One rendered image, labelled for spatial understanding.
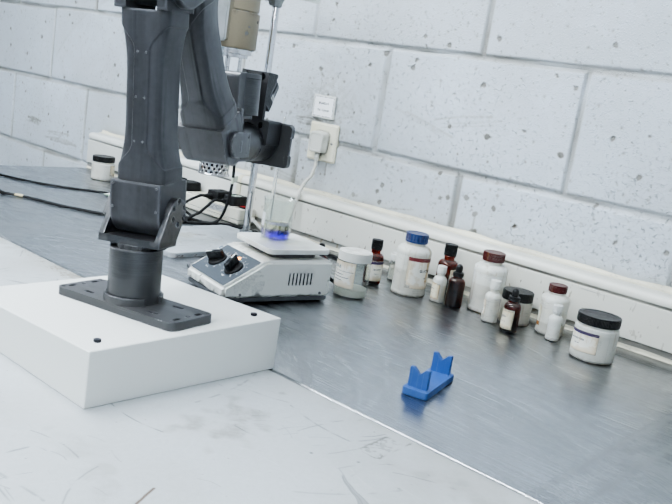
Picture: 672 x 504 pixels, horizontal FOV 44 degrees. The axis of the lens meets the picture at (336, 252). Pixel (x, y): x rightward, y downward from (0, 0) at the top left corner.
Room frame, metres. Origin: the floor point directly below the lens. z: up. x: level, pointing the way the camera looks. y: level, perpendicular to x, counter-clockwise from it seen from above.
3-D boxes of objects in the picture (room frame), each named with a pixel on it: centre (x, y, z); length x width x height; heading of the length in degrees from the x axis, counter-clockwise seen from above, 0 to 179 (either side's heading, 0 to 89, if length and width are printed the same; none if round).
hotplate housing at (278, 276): (1.33, 0.11, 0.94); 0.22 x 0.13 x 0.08; 127
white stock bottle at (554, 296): (1.36, -0.38, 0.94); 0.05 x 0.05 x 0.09
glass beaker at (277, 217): (1.35, 0.10, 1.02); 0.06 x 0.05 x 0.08; 140
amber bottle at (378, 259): (1.52, -0.07, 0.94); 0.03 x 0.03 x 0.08
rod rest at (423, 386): (1.00, -0.14, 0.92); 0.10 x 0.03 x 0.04; 154
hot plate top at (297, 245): (1.35, 0.09, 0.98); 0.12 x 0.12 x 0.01; 37
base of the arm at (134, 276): (0.95, 0.23, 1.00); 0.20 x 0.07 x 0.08; 57
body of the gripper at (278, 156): (1.25, 0.15, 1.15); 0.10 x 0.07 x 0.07; 73
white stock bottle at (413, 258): (1.48, -0.14, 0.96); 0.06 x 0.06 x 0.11
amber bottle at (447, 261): (1.52, -0.21, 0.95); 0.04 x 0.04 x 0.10
